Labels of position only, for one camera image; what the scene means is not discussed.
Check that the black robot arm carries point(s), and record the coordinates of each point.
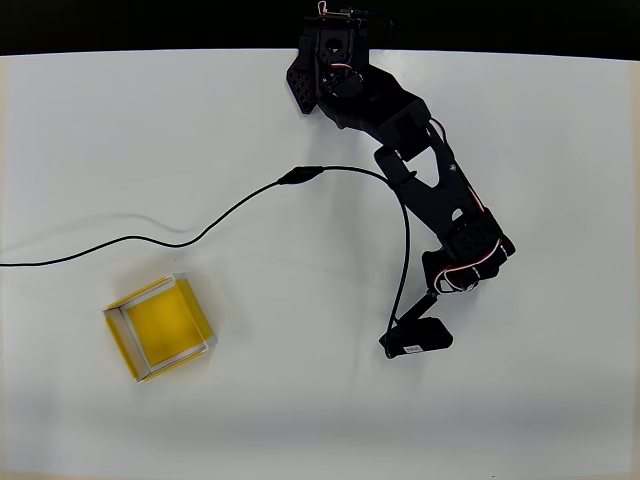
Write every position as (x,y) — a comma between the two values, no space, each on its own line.
(400,110)

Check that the yellow open cardboard box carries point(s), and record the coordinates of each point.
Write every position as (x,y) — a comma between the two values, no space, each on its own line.
(165,325)

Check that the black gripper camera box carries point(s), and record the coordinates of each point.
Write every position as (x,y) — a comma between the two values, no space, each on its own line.
(420,337)

